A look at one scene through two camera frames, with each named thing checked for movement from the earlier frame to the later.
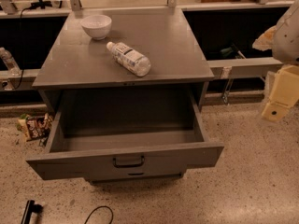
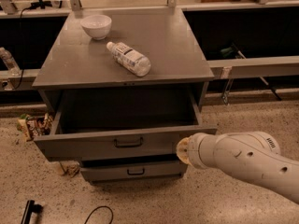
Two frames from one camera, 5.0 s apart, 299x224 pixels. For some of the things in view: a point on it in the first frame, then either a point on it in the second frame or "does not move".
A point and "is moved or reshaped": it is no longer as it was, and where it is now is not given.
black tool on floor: [30, 208] does not move
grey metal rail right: [243, 67] does not move
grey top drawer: [126, 132] is moved or reshaped
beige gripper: [287, 39] -> [194, 150]
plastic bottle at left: [9, 62] does not move
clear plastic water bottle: [130, 58] does not move
